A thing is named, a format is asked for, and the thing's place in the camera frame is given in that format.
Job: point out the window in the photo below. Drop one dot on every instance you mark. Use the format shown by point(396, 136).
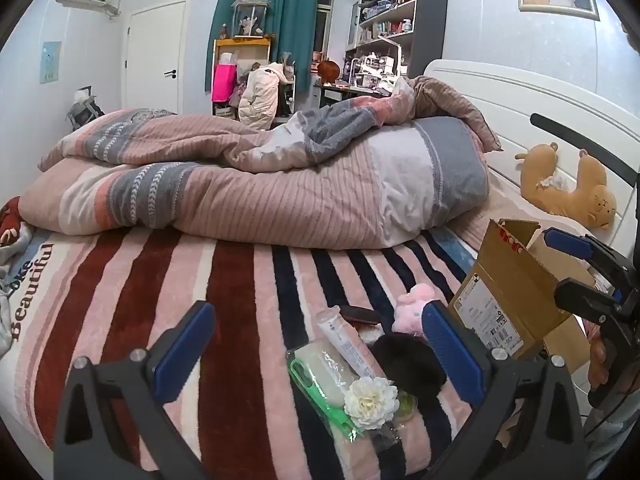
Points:
point(326, 20)

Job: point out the yellow shelf unit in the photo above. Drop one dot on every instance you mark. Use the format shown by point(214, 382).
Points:
point(220, 50)

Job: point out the tan capybara plush toy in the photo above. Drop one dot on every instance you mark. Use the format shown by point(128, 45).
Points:
point(565, 190)

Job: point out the cluttered desk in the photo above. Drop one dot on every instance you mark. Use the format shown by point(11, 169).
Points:
point(350, 87)

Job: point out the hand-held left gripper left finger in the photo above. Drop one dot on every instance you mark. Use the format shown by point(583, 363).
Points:
point(185, 350)

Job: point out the beige puffer jacket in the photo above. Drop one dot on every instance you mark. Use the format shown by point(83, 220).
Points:
point(260, 97)

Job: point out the red patterned plush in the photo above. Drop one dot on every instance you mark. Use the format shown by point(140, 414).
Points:
point(12, 220)

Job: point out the cardboard box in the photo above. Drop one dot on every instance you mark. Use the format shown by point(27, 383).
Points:
point(510, 280)

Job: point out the glass display case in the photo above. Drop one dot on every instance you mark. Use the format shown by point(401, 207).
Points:
point(250, 17)

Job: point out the white tube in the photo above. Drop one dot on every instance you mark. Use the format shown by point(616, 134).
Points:
point(345, 342)

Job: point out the teal curtain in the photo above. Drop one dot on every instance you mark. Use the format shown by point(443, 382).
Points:
point(295, 10)

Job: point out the black fluffy pompom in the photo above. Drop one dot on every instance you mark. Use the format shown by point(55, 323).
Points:
point(402, 367)

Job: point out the small blue wall poster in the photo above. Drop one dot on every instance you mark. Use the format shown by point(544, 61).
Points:
point(50, 62)

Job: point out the white desk lamp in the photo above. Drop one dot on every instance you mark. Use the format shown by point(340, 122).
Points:
point(392, 42)

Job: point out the white fabric flower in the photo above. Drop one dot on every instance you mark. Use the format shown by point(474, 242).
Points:
point(371, 402)

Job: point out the grey chair with cloth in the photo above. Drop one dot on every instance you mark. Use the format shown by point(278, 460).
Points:
point(82, 110)

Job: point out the pink grey striped quilt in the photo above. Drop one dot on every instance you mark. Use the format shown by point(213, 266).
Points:
point(250, 195)

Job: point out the person's right hand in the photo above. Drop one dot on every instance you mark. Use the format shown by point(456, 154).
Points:
point(596, 360)

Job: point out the white door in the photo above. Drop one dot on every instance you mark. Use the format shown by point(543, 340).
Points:
point(150, 60)

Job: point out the white patterned cloth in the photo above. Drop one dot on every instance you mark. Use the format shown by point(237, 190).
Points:
point(6, 280)

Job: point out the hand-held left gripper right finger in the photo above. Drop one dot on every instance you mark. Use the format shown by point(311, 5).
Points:
point(450, 355)

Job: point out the small black case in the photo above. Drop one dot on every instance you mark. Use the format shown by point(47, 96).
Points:
point(360, 315)

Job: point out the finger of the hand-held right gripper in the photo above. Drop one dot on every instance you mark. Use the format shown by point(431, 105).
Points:
point(585, 300)
point(567, 244)

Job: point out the green plastic tool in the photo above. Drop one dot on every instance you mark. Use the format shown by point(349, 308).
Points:
point(345, 422)

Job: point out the white bed headboard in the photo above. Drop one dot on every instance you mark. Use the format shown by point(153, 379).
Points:
point(500, 100)

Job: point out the pink plush toy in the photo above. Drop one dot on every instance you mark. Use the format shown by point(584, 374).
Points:
point(412, 305)

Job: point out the tall bookshelf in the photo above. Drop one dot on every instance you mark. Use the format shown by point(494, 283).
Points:
point(430, 10)

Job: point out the striped fleece blanket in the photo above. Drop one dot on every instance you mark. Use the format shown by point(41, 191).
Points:
point(125, 310)

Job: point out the plastic-wrapped white towel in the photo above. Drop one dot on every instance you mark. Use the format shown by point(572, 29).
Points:
point(320, 370)

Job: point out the pink bag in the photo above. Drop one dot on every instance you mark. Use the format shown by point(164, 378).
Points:
point(223, 82)

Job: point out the red-brown round object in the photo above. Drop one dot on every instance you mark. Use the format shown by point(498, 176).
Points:
point(329, 71)

